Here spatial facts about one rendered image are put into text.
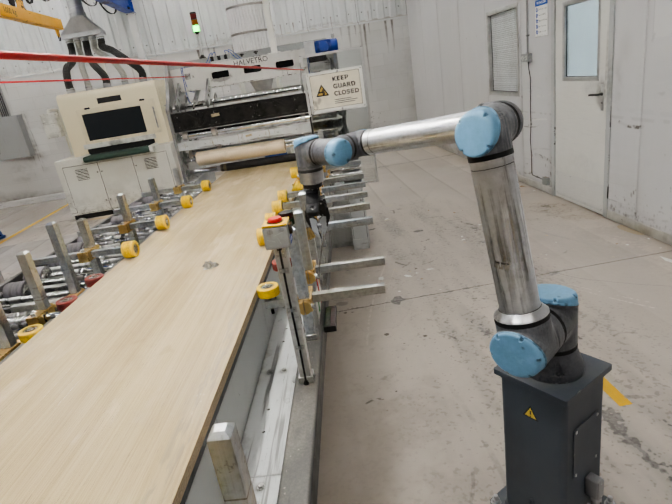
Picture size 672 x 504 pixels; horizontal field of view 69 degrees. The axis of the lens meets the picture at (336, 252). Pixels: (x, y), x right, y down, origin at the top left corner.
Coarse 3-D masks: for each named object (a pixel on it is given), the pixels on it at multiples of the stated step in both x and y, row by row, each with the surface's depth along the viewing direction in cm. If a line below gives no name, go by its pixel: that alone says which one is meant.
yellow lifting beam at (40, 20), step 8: (16, 0) 517; (0, 8) 475; (8, 8) 489; (16, 8) 505; (24, 8) 528; (0, 16) 480; (8, 16) 487; (16, 16) 502; (24, 16) 518; (32, 16) 535; (40, 16) 553; (48, 16) 573; (32, 24) 545; (40, 24) 552; (48, 24) 570; (56, 24) 590; (56, 32) 597
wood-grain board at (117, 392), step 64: (256, 192) 336; (192, 256) 224; (256, 256) 210; (64, 320) 176; (128, 320) 168; (192, 320) 160; (0, 384) 140; (64, 384) 134; (128, 384) 129; (192, 384) 125; (0, 448) 112; (64, 448) 108; (128, 448) 105; (192, 448) 102
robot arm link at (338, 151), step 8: (344, 136) 168; (312, 144) 168; (320, 144) 165; (328, 144) 163; (336, 144) 161; (344, 144) 164; (352, 144) 168; (312, 152) 167; (320, 152) 165; (328, 152) 162; (336, 152) 162; (344, 152) 164; (352, 152) 169; (312, 160) 169; (320, 160) 167; (328, 160) 164; (336, 160) 163; (344, 160) 165
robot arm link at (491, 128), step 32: (480, 128) 121; (512, 128) 125; (480, 160) 124; (512, 160) 125; (480, 192) 128; (512, 192) 125; (512, 224) 127; (512, 256) 129; (512, 288) 131; (512, 320) 133; (544, 320) 132; (512, 352) 134; (544, 352) 131
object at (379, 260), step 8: (328, 264) 200; (336, 264) 198; (344, 264) 198; (352, 264) 198; (360, 264) 198; (368, 264) 198; (376, 264) 198; (384, 264) 198; (320, 272) 200; (328, 272) 200
